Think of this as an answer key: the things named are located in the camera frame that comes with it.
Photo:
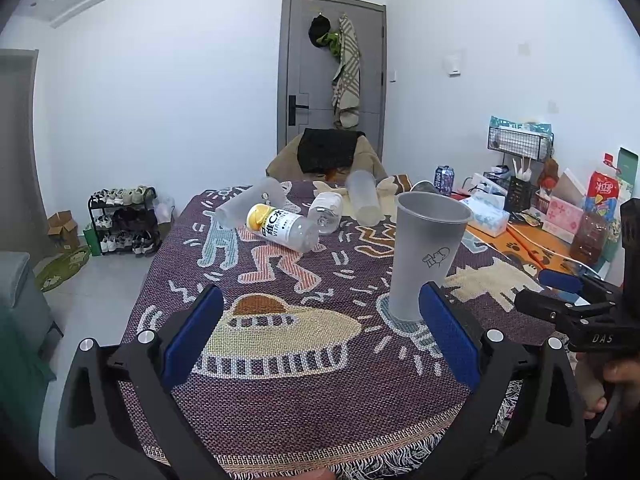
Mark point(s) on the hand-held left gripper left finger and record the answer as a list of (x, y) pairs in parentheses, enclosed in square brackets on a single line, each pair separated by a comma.
[(194, 332)]

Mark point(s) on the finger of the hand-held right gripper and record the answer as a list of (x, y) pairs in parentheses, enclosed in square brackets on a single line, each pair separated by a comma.
[(560, 280), (542, 306)]

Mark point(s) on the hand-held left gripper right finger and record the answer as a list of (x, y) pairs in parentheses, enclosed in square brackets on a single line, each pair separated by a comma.
[(448, 336)]

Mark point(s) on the frosted cup with small print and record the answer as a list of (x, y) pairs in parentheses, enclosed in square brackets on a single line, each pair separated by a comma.
[(425, 255)]

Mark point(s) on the frosted plastic cup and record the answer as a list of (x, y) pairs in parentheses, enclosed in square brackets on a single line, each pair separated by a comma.
[(245, 205), (364, 195)]

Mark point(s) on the person's right hand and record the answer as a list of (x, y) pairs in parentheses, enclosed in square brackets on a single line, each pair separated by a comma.
[(592, 385)]

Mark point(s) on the orange paw print mat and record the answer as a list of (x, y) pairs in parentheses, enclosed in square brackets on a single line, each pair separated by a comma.
[(525, 250)]

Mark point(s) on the pink box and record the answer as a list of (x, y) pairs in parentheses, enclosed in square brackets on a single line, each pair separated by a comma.
[(562, 215)]

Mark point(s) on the red label drink bottle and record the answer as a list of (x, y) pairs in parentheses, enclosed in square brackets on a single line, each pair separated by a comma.
[(597, 210)]

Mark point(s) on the black pen holder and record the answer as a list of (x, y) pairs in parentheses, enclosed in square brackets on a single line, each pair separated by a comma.
[(520, 195)]

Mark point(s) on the patterned tissue box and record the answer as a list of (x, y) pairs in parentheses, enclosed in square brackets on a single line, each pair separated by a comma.
[(487, 215)]

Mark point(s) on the brown plush toy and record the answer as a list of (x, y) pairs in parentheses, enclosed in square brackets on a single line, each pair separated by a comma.
[(549, 172)]

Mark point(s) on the printed woven blanket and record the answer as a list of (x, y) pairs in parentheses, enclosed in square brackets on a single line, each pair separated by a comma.
[(300, 390)]

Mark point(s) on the white plastic bag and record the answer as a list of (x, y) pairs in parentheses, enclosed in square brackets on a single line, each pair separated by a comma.
[(164, 210)]

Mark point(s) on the green box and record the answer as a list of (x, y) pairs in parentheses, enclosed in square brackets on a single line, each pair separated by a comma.
[(625, 170)]

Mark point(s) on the black shoe rack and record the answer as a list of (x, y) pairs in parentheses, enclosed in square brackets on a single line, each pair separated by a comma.
[(125, 220)]

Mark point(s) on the green bag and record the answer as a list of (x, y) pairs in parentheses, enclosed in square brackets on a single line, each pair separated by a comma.
[(92, 242)]

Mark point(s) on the yellow cap drink bottle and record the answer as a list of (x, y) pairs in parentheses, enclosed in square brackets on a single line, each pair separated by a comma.
[(282, 227)]

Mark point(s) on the green rug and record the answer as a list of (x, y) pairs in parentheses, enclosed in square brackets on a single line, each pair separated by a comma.
[(60, 267)]

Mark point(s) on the purple soda can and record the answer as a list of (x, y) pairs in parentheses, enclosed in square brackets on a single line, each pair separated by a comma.
[(444, 180)]

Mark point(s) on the teal packet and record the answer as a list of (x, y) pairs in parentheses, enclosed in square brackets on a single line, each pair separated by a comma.
[(515, 125)]

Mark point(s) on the cardboard box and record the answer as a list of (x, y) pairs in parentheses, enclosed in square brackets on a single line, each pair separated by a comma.
[(62, 227)]

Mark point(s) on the grey sofa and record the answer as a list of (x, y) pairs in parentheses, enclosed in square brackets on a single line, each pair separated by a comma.
[(22, 300)]

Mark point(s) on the clear plastic bottle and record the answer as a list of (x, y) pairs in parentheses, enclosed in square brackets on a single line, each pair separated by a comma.
[(325, 212)]

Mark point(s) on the beige chair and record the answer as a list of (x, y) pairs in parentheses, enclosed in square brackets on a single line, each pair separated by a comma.
[(372, 160)]

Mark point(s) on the black cloth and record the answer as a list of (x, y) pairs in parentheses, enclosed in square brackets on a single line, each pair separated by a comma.
[(327, 150)]

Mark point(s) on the plaid scarf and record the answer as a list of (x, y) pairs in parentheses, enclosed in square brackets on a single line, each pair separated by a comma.
[(347, 75)]

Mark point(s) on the grey door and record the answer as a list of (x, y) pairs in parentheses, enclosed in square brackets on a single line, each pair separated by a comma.
[(305, 60)]

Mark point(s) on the green plush item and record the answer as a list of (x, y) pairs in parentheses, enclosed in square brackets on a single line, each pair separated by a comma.
[(331, 42)]

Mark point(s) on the black hat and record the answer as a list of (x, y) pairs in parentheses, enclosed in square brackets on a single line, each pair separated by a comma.
[(319, 27)]

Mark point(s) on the white wall box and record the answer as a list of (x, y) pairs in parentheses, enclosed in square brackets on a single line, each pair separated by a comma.
[(453, 62)]

